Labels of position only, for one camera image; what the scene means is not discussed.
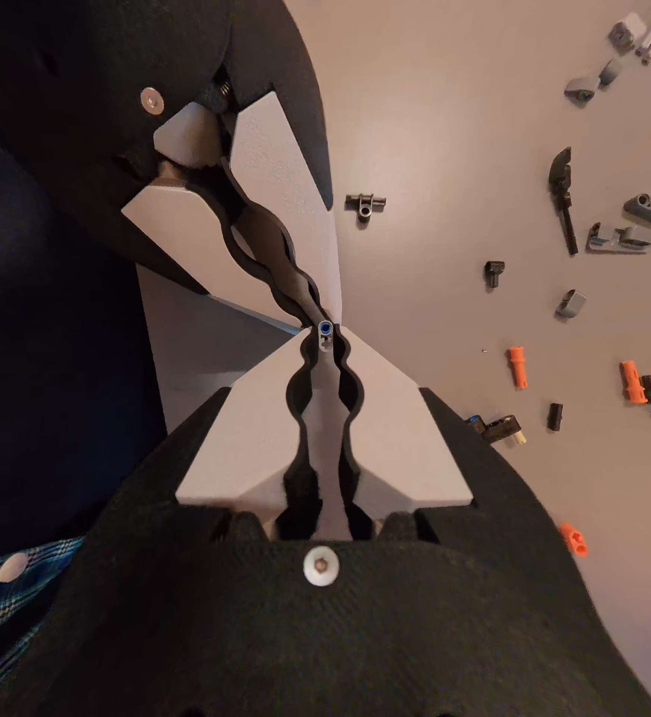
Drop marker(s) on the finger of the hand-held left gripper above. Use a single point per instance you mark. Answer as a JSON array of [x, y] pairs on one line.
[[280, 168], [179, 224]]

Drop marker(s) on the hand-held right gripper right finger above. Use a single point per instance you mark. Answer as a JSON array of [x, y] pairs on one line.
[[409, 448]]

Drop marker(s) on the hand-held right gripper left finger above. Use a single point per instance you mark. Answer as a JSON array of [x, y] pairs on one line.
[[241, 448]]

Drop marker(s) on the light grey lego connector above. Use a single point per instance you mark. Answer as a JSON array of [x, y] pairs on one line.
[[326, 343]]

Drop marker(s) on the black lego connector with tan pin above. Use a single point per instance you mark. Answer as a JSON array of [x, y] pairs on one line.
[[499, 428]]

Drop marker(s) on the black lego cross connector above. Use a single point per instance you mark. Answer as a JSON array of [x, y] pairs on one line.
[[365, 204]]

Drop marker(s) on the orange lego pin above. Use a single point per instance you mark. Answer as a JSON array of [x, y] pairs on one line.
[[632, 381], [517, 367]]

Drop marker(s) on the black lego pin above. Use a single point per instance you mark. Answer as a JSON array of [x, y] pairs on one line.
[[555, 417]]

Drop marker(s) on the orange lego connector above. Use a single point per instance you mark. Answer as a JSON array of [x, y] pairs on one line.
[[574, 539]]

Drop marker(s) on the small black lego connector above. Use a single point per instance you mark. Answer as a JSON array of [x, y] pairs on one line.
[[493, 273]]

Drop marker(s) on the rounded grey lego connector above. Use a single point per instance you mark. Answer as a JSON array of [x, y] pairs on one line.
[[570, 303]]

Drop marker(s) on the black lego lever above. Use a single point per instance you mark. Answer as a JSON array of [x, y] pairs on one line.
[[560, 179]]

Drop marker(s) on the grey flat lego piece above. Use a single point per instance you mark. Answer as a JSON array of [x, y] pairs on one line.
[[616, 241]]

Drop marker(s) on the grey half-round lego piece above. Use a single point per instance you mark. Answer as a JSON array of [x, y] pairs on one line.
[[582, 91]]

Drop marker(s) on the dark grey three-hole lego beam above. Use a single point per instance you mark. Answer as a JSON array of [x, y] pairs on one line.
[[647, 208]]

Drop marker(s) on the small grey lego bush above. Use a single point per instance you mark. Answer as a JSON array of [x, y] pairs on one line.
[[611, 70]]

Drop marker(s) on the pale grey lego connector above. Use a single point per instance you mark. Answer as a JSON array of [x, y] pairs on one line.
[[625, 32]]

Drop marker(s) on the dark navy clothing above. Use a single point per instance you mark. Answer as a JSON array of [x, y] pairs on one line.
[[51, 364]]

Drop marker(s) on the blue plaid shirt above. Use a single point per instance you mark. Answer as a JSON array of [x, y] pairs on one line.
[[11, 605]]

